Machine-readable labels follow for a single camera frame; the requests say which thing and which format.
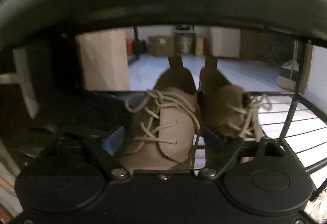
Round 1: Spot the cardboard box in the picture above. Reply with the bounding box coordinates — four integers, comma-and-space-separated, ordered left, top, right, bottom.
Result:
147, 36, 175, 57

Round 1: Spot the black metal shoe rack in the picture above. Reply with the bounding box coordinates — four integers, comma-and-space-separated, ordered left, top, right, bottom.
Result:
0, 0, 327, 204

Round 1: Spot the brown paper bag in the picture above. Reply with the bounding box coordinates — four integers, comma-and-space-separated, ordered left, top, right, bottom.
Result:
76, 29, 130, 91

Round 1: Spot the tan suede lace-up shoe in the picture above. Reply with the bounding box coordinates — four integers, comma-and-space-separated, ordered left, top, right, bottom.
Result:
115, 57, 201, 173

